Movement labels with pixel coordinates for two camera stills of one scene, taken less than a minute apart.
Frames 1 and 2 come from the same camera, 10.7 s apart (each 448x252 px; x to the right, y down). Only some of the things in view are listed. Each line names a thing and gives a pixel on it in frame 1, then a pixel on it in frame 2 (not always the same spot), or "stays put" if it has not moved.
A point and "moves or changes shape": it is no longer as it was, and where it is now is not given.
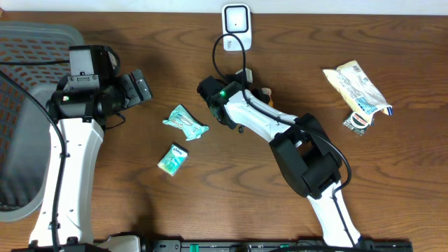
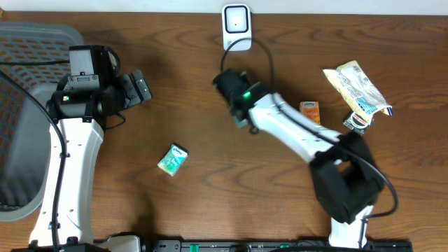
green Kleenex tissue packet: (173, 159) stays put
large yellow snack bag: (363, 95) stays put
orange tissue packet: (268, 91) moves or changes shape
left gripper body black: (131, 89) stays put
